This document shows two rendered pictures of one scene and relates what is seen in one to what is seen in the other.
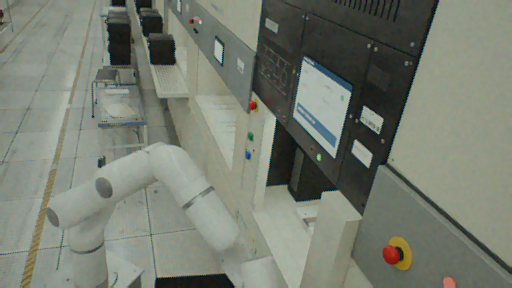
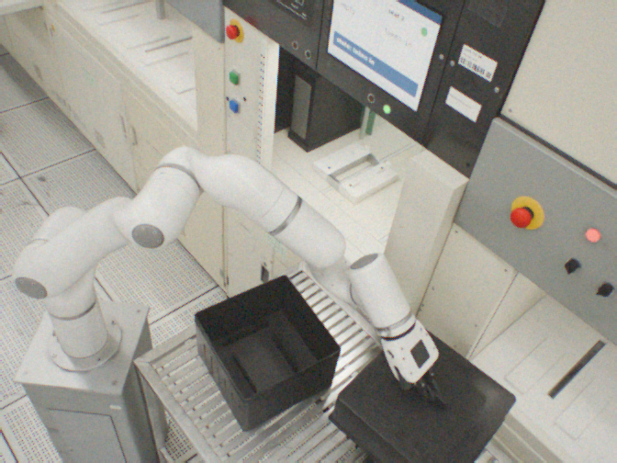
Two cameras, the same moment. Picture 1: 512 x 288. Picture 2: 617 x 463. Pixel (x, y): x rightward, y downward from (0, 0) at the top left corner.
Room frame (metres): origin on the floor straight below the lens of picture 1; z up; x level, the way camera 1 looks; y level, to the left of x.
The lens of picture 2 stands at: (0.01, 0.38, 2.17)
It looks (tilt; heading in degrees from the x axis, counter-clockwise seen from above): 47 degrees down; 335
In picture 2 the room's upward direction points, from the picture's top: 8 degrees clockwise
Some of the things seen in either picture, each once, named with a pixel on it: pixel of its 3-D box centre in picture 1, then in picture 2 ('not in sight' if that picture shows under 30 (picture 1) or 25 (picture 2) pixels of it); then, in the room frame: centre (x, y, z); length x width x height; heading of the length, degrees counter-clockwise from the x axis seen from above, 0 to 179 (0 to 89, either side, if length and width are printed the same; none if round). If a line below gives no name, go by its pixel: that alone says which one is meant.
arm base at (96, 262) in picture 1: (89, 260); (78, 321); (0.98, 0.55, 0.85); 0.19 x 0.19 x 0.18
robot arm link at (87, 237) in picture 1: (92, 211); (68, 259); (1.01, 0.53, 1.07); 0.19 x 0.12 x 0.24; 149
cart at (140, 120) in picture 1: (122, 122); not in sight; (3.33, 1.33, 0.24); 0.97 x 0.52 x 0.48; 24
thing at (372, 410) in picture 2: not in sight; (424, 404); (0.45, -0.15, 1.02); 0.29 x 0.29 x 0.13; 28
